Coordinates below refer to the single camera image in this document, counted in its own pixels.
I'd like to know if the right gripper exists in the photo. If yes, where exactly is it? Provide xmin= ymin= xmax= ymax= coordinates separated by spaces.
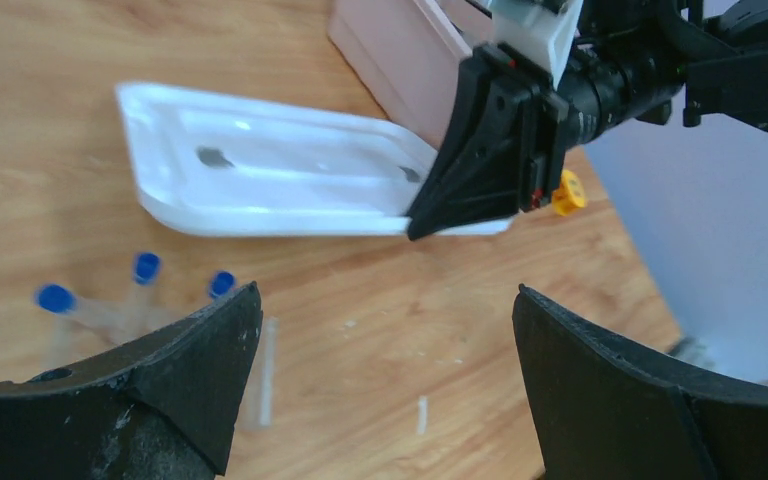
xmin=406 ymin=27 xmax=686 ymax=241

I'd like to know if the white plastic lid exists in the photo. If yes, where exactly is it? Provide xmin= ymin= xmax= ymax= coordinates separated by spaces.
xmin=115 ymin=82 xmax=514 ymax=238

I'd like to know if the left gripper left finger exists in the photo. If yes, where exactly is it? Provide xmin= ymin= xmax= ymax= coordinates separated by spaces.
xmin=0 ymin=283 xmax=263 ymax=479

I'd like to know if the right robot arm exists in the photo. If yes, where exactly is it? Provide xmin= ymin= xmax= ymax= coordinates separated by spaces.
xmin=406 ymin=1 xmax=768 ymax=240

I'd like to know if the test tube blue cap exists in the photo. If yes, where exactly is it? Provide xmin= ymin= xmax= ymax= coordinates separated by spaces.
xmin=125 ymin=251 xmax=163 ymax=333
xmin=206 ymin=270 xmax=236 ymax=301
xmin=34 ymin=283 xmax=120 ymax=346

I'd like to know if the clear test tube rack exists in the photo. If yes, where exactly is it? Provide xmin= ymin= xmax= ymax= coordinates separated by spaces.
xmin=46 ymin=295 xmax=277 ymax=432

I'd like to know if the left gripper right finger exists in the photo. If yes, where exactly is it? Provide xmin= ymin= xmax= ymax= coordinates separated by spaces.
xmin=512 ymin=286 xmax=768 ymax=479

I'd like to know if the yellow plastic block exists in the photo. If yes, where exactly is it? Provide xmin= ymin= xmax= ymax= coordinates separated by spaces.
xmin=551 ymin=169 xmax=589 ymax=216

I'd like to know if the pink plastic bin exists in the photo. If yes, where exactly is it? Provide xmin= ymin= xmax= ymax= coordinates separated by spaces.
xmin=328 ymin=0 xmax=492 ymax=148

